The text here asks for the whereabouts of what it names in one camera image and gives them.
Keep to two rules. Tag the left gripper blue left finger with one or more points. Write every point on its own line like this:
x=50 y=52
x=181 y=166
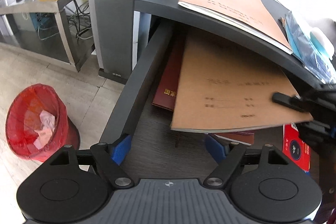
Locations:
x=120 y=148

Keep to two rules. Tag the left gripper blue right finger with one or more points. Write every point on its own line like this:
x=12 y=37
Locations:
x=218 y=148

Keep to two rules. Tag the brown notebook from drawer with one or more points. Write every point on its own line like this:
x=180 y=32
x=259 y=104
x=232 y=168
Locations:
x=224 y=87

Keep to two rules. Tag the red card package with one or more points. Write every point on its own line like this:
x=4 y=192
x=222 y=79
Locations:
x=294 y=148

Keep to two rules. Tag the dark red book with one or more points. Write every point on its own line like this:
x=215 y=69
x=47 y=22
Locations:
x=166 y=92

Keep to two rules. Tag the white round container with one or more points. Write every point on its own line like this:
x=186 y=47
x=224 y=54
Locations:
x=322 y=43

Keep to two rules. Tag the red waste bin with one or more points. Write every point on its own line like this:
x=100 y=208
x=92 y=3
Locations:
x=37 y=124

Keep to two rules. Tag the blue plastic bag stack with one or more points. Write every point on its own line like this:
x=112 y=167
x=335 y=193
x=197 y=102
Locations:
x=298 y=37

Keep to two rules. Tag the metal side table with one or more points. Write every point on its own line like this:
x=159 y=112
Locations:
x=54 y=31

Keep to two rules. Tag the brown notebook on desk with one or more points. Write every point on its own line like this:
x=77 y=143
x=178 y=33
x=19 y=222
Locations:
x=250 y=16

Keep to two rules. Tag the black desk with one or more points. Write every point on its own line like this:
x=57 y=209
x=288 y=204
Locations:
x=170 y=9

